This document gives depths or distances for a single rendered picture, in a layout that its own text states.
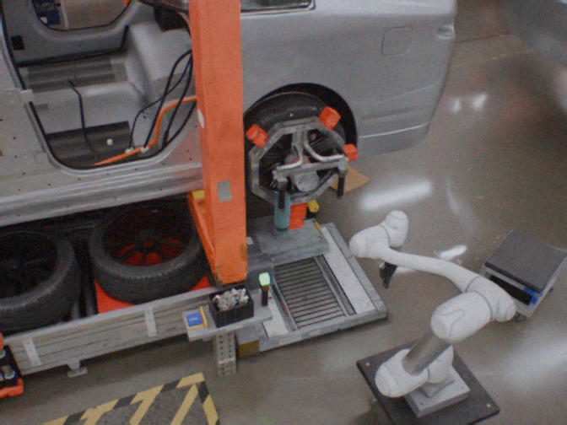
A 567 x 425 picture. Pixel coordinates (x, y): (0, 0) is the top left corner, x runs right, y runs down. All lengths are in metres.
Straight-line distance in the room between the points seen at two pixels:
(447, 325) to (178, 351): 1.78
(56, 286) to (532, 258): 2.68
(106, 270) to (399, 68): 1.91
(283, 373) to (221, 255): 0.81
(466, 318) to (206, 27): 1.40
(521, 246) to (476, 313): 1.66
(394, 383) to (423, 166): 2.57
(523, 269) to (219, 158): 1.97
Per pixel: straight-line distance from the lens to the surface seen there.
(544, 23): 5.06
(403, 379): 2.69
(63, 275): 3.34
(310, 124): 3.19
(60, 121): 3.88
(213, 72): 2.38
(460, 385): 3.05
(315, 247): 3.82
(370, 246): 2.55
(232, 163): 2.62
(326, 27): 3.09
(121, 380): 3.46
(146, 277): 3.23
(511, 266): 3.73
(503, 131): 5.62
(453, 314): 2.23
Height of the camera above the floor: 2.79
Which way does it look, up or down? 40 degrees down
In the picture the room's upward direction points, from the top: 2 degrees clockwise
